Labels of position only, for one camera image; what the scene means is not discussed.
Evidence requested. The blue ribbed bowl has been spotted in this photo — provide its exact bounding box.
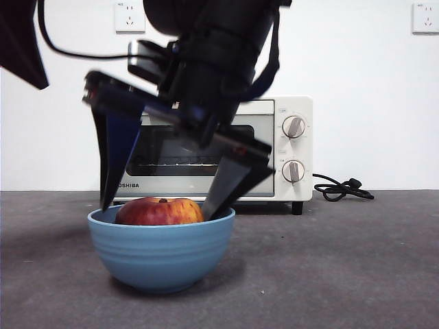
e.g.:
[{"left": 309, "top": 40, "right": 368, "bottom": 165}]
[{"left": 87, "top": 205, "right": 237, "bottom": 294}]

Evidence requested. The black oven power cable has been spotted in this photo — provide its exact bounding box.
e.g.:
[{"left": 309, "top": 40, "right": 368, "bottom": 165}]
[{"left": 311, "top": 173, "right": 375, "bottom": 202}]

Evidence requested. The dark blue sleeved arm cable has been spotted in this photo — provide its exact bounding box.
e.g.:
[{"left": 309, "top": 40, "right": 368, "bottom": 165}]
[{"left": 239, "top": 0, "right": 282, "bottom": 103}]

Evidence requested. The cream Toshiba toaster oven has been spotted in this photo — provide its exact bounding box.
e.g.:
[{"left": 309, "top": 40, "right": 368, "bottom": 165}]
[{"left": 111, "top": 95, "right": 314, "bottom": 204}]

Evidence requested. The red apple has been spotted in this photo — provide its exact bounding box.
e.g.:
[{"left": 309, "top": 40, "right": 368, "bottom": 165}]
[{"left": 115, "top": 197, "right": 206, "bottom": 226}]

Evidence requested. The glass oven door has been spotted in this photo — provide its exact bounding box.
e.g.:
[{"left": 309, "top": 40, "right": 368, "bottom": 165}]
[{"left": 112, "top": 99, "right": 275, "bottom": 199}]

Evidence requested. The cream oven knob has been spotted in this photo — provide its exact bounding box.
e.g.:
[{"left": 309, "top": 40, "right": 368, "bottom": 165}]
[
  {"left": 281, "top": 159, "right": 305, "bottom": 184},
  {"left": 281, "top": 115, "right": 307, "bottom": 140}
]

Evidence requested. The white wall socket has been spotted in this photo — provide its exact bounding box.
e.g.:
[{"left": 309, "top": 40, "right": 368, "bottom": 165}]
[
  {"left": 412, "top": 2, "right": 439, "bottom": 35},
  {"left": 115, "top": 1, "right": 146, "bottom": 34}
]

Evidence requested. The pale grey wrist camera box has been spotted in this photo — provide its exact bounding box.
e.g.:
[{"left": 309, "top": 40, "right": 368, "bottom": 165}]
[{"left": 127, "top": 40, "right": 172, "bottom": 78}]

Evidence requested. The thin black camera cable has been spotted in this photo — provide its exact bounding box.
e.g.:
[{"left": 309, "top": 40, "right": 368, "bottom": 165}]
[{"left": 36, "top": 0, "right": 133, "bottom": 60}]

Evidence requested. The metal wire oven rack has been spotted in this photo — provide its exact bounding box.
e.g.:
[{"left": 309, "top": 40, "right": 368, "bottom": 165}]
[{"left": 136, "top": 161, "right": 220, "bottom": 169}]

